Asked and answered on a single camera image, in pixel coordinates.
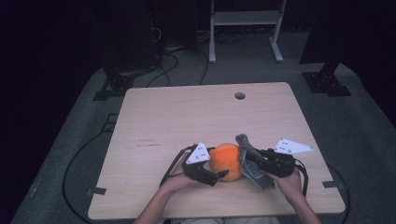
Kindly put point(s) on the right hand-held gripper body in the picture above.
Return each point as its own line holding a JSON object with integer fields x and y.
{"x": 280, "y": 165}

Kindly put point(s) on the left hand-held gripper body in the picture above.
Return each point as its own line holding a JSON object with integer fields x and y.
{"x": 199, "y": 171}

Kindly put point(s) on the orange round ball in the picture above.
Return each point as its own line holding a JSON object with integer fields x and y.
{"x": 225, "y": 161}

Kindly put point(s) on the person's right hand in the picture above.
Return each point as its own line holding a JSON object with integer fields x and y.
{"x": 291, "y": 186}

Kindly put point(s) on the person's left hand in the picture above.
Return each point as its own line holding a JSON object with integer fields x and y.
{"x": 177, "y": 183}

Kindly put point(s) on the grey tape strip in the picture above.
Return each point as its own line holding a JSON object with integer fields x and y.
{"x": 96, "y": 190}
{"x": 332, "y": 184}

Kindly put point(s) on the black stand with base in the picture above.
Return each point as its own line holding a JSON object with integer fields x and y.
{"x": 116, "y": 82}
{"x": 327, "y": 82}

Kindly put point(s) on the white metal stand frame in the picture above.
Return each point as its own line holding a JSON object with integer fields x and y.
{"x": 246, "y": 18}

